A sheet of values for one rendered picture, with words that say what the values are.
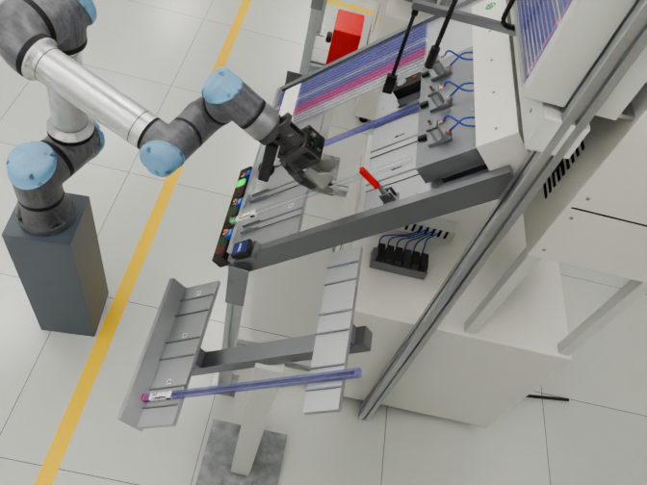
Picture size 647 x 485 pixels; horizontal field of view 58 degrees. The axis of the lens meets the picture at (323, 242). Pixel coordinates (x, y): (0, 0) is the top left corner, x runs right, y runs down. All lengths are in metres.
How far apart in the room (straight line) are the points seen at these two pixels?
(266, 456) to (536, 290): 1.00
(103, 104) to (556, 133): 0.83
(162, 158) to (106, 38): 2.19
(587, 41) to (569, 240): 0.48
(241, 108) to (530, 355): 1.04
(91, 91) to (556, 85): 0.84
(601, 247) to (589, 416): 1.26
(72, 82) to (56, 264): 0.71
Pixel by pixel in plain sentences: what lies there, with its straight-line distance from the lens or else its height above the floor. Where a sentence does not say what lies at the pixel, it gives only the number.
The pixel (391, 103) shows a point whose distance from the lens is 1.51.
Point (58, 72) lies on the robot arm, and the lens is 1.27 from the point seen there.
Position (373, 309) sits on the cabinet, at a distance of 1.57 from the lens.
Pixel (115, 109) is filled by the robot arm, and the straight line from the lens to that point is 1.21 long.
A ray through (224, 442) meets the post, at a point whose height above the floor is 0.01.
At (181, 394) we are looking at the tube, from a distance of 1.21.
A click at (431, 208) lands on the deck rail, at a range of 1.21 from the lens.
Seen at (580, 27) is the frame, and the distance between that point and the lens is 0.95.
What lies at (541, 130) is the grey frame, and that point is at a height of 1.36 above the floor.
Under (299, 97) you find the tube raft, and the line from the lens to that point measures 1.80.
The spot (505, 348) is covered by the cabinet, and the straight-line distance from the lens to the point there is 1.69.
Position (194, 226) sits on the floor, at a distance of 2.42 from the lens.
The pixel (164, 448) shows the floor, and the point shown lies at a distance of 2.01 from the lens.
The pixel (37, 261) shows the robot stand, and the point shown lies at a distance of 1.84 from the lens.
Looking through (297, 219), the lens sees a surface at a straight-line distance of 1.40.
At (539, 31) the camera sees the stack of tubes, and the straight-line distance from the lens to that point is 1.07.
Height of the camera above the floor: 1.93
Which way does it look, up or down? 52 degrees down
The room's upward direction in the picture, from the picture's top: 18 degrees clockwise
